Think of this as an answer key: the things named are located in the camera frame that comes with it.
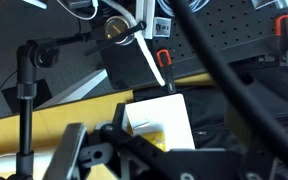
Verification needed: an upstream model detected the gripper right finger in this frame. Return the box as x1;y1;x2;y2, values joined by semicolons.
242;138;278;180

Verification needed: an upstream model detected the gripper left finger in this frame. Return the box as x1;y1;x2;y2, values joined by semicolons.
43;122;88;180

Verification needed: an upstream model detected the black zip jersey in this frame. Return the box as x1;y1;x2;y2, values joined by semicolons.
132;63;288;158

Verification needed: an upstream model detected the white paper sheet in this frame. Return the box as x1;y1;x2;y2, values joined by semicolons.
123;93;196;152

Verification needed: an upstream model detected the round metal rimmed disc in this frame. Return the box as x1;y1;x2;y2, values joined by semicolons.
103;14;136;47

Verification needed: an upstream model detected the white table frame beam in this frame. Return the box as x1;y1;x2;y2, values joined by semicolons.
35;68;109;110

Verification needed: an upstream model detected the black camera stand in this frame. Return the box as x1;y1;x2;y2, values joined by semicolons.
0;30;93;180

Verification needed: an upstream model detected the orange handled bar clamp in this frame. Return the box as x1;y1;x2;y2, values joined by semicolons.
273;14;288;68
156;48;177;95

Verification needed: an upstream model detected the thin white cable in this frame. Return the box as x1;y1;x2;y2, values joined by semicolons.
55;0;100;22

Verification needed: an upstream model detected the white cables bundle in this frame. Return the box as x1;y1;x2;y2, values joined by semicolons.
150;0;288;78

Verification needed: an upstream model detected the aluminium extrusion rail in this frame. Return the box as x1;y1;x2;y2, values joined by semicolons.
135;0;157;40
251;0;288;10

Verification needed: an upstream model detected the metal corner bracket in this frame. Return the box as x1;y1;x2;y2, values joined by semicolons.
152;17;172;38

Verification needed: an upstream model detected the grey coiled cable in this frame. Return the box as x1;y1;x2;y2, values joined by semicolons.
156;0;212;18

